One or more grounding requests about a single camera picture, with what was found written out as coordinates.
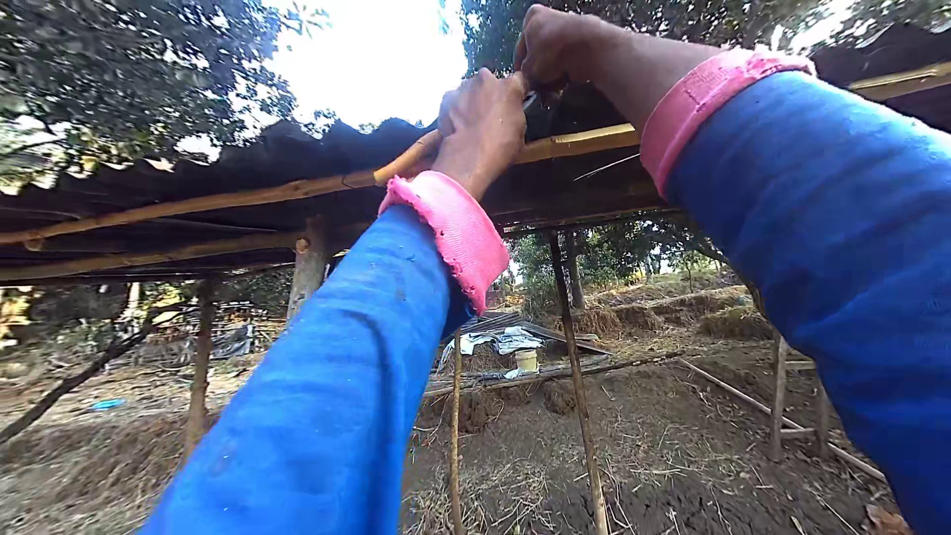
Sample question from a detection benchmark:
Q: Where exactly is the long dark wooden pole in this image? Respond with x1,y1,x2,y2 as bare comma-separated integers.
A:
548,229,610,535

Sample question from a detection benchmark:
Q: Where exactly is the thick grey wooden post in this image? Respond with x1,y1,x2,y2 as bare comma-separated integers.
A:
287,216,328,322

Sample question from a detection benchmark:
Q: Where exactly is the thin pale wire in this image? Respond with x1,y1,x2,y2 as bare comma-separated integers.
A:
574,153,640,181

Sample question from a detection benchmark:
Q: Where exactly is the leaning dark branch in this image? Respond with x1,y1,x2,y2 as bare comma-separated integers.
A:
0,303,183,447

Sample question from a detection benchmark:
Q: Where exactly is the person's right forearm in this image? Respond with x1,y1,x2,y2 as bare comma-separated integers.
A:
598,22,951,535

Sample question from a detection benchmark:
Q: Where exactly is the white plastic sheet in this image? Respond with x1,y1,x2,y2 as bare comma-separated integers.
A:
440,326,545,379

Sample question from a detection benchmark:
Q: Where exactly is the wooden bench frame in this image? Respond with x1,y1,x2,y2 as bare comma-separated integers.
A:
768,330,832,463

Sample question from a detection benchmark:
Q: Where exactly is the large leafy tree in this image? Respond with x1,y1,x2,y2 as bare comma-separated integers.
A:
0,0,331,196

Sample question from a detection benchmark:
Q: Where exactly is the grey tarp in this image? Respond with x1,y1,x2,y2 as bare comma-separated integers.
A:
210,324,255,361

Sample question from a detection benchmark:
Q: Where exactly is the person's left forearm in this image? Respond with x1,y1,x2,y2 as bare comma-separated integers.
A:
140,170,511,535

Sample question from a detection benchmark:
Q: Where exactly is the tool with wooden handle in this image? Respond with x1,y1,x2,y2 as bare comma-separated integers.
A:
373,91,537,187

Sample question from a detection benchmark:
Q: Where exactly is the thinner brown roof beam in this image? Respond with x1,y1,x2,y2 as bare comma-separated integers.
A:
0,231,306,282

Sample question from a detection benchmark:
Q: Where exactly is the dark corrugated roof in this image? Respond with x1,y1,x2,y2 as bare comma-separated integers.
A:
0,24,951,283

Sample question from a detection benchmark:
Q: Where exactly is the tree with brown trunk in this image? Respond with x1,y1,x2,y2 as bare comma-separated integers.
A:
510,213,733,319

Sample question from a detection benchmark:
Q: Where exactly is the person's left hand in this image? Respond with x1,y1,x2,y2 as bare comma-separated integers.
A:
431,67,528,202

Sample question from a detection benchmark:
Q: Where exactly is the brown wooden post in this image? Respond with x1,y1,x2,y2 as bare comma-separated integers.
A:
183,279,215,466

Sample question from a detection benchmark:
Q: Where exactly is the long peeled wooden roof beam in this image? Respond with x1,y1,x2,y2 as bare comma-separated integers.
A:
0,62,951,246

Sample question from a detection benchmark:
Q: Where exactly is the long pole on ground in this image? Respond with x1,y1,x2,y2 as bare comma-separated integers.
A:
679,358,887,482

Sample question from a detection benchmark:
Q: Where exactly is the thin light wooden pole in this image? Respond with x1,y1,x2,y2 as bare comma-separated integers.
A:
449,328,466,535

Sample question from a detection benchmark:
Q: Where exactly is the person's right hand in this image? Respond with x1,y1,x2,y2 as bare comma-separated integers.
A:
513,3,634,95

